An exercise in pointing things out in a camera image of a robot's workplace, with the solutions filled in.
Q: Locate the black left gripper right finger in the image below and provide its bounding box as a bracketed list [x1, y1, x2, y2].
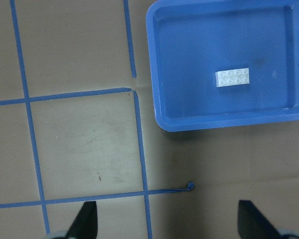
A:
[238, 200, 286, 239]

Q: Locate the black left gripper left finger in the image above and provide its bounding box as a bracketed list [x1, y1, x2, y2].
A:
[66, 201, 98, 239]

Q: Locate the white block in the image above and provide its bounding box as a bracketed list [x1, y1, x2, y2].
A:
[215, 70, 234, 87]

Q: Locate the blue plastic tray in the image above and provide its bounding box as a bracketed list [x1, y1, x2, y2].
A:
[146, 0, 299, 132]

